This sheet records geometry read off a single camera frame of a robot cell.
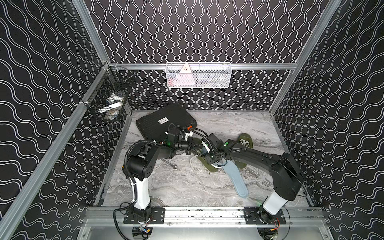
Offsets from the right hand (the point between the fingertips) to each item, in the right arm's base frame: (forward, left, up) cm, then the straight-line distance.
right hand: (209, 156), depth 88 cm
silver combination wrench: (-3, +22, -7) cm, 23 cm away
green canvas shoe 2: (+15, -25, -3) cm, 29 cm away
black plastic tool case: (+23, +35, 0) cm, 42 cm away
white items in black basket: (+12, +49, +29) cm, 58 cm away
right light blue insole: (-7, -14, -7) cm, 17 cm away
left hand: (+5, +4, +6) cm, 8 cm away
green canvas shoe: (-9, -2, +4) cm, 10 cm away
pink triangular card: (+35, +14, +30) cm, 49 cm away
